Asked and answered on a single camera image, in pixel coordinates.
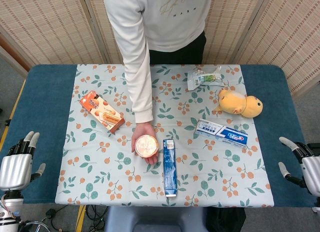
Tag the round orange-lidded container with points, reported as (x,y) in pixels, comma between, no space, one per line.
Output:
(147,146)

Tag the crumpled white green snack wrapper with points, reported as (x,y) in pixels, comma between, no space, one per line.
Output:
(204,79)

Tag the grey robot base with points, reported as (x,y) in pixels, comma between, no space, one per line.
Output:
(155,218)

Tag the person in white sweatshirt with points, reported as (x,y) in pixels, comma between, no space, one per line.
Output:
(160,19)

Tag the orange biscuit box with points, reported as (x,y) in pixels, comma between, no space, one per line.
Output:
(101,111)

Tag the white blue toothpaste box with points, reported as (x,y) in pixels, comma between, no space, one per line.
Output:
(221,136)

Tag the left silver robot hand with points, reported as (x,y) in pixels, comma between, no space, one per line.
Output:
(15,167)

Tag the blue table cover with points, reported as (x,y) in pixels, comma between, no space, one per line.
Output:
(47,117)

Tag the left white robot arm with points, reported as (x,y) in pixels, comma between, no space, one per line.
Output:
(8,209)

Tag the person's white-sleeved forearm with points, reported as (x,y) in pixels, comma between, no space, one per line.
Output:
(138,74)

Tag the floral patterned tablecloth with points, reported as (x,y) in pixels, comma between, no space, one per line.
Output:
(200,172)

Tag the yellow plush duck toy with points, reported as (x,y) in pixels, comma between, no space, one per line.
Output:
(240,103)

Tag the blue toothbrush box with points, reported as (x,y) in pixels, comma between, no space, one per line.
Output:
(169,168)

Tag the woven folding screen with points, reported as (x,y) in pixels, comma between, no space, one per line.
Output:
(50,24)

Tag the person's bare hand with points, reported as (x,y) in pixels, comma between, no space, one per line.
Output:
(147,132)

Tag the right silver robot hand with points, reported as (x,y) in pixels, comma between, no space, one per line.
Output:
(308,167)

